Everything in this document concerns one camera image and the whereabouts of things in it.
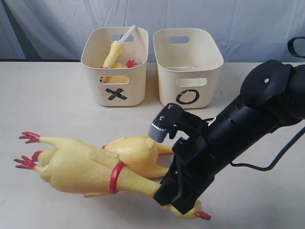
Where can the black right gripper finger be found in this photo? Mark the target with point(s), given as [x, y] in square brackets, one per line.
[185, 200]
[167, 193]

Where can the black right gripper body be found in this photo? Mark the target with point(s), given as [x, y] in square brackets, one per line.
[193, 156]

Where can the whole yellow rubber chicken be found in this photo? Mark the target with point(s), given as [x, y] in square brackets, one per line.
[73, 166]

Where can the rubber chicken head with tube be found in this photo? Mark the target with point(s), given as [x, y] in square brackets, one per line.
[117, 47]

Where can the headless yellow rubber chicken body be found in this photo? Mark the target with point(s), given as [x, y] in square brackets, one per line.
[117, 79]

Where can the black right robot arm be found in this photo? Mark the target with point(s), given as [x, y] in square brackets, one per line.
[271, 96]

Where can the headless rubber chicken rear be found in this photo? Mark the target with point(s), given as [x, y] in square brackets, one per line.
[140, 154]

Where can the cream bin marked O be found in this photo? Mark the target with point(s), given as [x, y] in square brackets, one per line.
[188, 66]

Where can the cream bin marked X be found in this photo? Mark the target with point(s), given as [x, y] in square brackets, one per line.
[94, 54]

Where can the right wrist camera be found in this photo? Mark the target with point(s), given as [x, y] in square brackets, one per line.
[164, 122]

